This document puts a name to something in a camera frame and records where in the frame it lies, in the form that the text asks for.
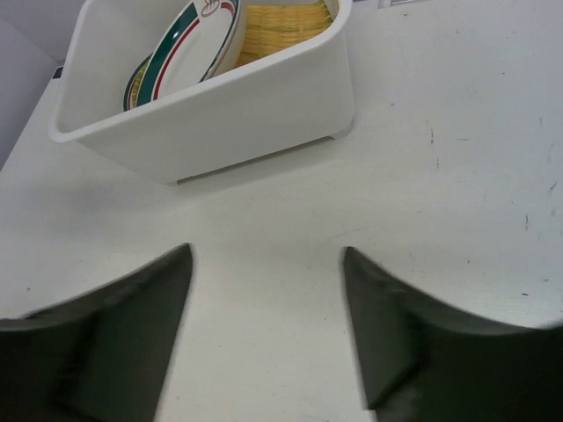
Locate green red rimmed plate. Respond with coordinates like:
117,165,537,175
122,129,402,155
136,1,221,106

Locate cream white plate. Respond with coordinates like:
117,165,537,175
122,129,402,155
205,1,247,79

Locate orange sunburst pattern plate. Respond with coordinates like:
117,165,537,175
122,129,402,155
122,55,151,112

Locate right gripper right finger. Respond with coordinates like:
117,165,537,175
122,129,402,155
341,247,562,421

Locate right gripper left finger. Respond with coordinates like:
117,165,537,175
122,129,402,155
1,244,194,421

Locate fan-shaped bamboo woven tray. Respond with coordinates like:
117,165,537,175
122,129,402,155
235,1,340,68

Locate left blue table label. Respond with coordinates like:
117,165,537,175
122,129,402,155
52,66,63,79

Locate round bamboo woven plate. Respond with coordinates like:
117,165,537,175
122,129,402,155
128,64,147,109

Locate white plastic bin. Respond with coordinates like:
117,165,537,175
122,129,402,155
48,1,355,184

